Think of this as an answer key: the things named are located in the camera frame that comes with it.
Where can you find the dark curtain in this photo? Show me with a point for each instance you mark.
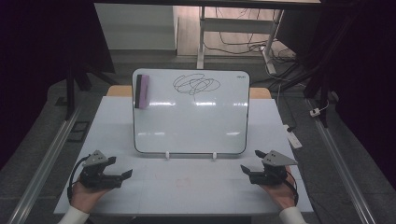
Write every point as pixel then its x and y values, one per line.
pixel 367 77
pixel 37 62

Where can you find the black floor plate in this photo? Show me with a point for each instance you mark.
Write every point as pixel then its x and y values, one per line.
pixel 77 131

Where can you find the person's left hand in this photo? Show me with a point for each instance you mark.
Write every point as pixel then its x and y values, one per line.
pixel 85 196

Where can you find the white plug adapter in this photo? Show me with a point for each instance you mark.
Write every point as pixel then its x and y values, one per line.
pixel 315 112

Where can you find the white whiteboard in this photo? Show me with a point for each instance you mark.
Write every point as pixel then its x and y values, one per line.
pixel 191 121

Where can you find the wooden table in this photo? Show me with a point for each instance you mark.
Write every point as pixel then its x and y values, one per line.
pixel 120 91

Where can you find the purple whiteboard eraser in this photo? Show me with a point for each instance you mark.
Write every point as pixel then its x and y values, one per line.
pixel 142 91

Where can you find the person's right hand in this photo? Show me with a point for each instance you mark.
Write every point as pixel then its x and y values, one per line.
pixel 281 194

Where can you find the white whiteboard foot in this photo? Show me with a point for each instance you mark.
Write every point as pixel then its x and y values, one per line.
pixel 167 155
pixel 214 155

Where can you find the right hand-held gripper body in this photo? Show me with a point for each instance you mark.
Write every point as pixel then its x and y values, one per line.
pixel 271 171

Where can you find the white-legged desk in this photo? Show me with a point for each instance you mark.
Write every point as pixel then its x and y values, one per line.
pixel 236 25

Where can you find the black metal stand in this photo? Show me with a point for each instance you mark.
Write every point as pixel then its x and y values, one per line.
pixel 323 84
pixel 71 90

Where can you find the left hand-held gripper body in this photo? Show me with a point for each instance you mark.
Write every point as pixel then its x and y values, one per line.
pixel 96 177

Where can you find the aluminium rail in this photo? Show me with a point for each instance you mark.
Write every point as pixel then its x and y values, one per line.
pixel 342 168
pixel 43 163

